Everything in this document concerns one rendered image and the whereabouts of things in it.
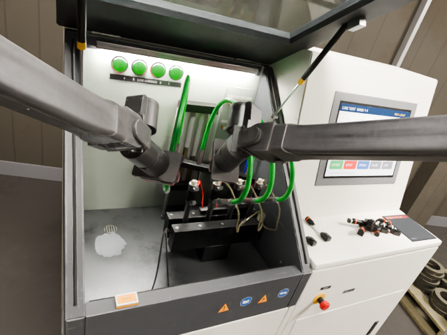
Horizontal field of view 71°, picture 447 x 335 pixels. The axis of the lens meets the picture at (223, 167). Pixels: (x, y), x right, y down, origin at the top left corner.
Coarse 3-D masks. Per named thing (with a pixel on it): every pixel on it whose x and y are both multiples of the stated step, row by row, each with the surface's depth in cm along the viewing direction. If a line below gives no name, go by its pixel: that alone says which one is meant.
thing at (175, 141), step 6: (186, 78) 80; (186, 84) 77; (186, 90) 76; (186, 96) 75; (180, 102) 73; (186, 102) 100; (180, 108) 72; (180, 114) 72; (180, 120) 72; (174, 126) 71; (180, 126) 105; (174, 132) 70; (180, 132) 107; (174, 138) 70; (174, 144) 70; (174, 150) 70; (168, 186) 76
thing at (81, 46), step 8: (80, 0) 62; (80, 8) 63; (80, 16) 65; (80, 24) 66; (80, 32) 67; (80, 40) 69; (80, 48) 70; (80, 56) 73; (80, 64) 74; (80, 72) 76; (80, 80) 78
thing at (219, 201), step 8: (216, 112) 101; (208, 128) 105; (200, 152) 110; (200, 160) 111; (248, 160) 82; (248, 168) 82; (248, 176) 82; (248, 184) 83; (216, 200) 98; (224, 200) 94; (232, 200) 90; (240, 200) 86
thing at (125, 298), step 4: (120, 296) 74; (124, 296) 75; (128, 296) 75; (132, 296) 75; (120, 300) 73; (124, 300) 74; (128, 300) 74; (132, 300) 74; (128, 304) 74; (132, 304) 74; (136, 304) 75; (116, 308) 73
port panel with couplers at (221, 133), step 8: (232, 88) 116; (240, 88) 117; (224, 96) 116; (232, 96) 117; (240, 96) 119; (248, 96) 120; (224, 104) 118; (224, 112) 120; (224, 120) 121; (216, 128) 122; (224, 128) 120; (216, 136) 124; (224, 136) 125
